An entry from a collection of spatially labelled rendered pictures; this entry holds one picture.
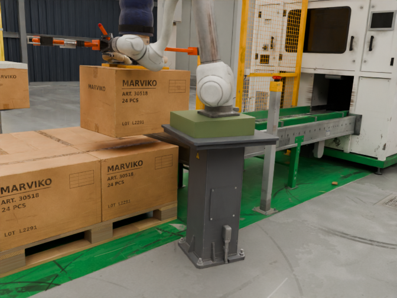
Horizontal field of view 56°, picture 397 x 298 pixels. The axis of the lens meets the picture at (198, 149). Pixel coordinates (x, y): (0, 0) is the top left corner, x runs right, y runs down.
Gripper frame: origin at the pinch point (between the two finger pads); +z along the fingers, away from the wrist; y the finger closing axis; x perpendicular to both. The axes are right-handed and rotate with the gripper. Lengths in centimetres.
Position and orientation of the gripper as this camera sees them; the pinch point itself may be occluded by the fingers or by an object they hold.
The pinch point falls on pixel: (100, 45)
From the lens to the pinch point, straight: 242.6
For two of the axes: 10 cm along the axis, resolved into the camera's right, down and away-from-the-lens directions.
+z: -6.8, -1.9, 7.1
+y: -0.3, 9.7, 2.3
